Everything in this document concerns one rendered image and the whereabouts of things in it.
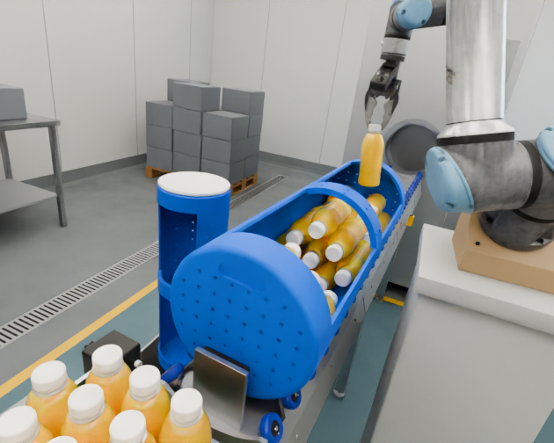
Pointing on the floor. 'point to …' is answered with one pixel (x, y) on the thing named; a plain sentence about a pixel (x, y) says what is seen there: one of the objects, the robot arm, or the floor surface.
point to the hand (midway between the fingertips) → (375, 125)
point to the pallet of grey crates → (205, 132)
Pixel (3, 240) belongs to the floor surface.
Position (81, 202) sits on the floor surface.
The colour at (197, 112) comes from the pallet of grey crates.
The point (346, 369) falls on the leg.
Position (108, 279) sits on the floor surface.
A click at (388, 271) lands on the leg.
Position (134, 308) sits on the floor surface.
